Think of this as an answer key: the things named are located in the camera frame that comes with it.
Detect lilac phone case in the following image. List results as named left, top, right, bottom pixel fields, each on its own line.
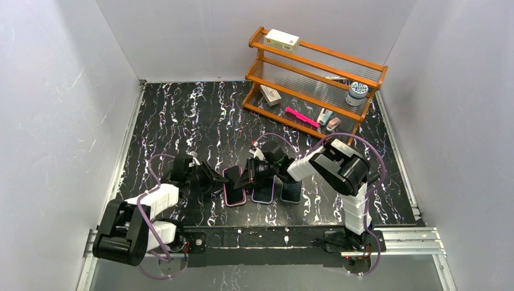
left=252, top=176, right=275, bottom=205

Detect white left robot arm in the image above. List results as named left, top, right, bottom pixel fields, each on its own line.
left=92, top=154, right=228, bottom=266

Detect pink comb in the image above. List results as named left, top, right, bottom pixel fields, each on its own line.
left=285, top=107, right=320, bottom=129

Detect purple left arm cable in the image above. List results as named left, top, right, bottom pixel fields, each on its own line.
left=135, top=153, right=178, bottom=281

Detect black smartphone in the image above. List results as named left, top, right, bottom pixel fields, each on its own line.
left=280, top=181, right=302, bottom=204

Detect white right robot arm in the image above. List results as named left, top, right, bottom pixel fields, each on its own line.
left=234, top=138, right=387, bottom=241

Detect pink cased phone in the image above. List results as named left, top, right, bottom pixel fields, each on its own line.
left=222, top=166, right=247, bottom=207

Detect orange wooden shelf rack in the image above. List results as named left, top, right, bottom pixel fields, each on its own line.
left=242, top=27, right=389, bottom=138

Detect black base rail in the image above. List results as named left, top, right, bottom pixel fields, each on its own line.
left=144, top=227, right=386, bottom=269

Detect small grey box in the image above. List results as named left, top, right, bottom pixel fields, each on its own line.
left=259, top=85, right=282, bottom=107

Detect white cardboard box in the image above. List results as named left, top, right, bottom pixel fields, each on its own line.
left=263, top=29, right=300, bottom=53

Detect blue white jar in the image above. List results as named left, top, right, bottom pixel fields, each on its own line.
left=345, top=81, right=369, bottom=107

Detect light blue stapler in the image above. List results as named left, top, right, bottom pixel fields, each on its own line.
left=316, top=108, right=333, bottom=126

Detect pink small stapler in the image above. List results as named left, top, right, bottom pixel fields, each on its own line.
left=326, top=117, right=341, bottom=132

